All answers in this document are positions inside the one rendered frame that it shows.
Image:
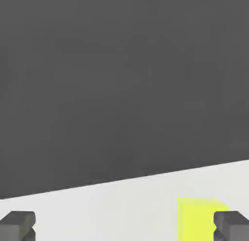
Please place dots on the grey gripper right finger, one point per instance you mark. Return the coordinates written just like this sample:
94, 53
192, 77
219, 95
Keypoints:
233, 225

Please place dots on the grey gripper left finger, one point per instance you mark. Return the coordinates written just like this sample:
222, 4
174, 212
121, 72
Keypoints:
15, 225

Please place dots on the large yellow box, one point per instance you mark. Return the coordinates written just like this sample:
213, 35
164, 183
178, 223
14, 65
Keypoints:
194, 219

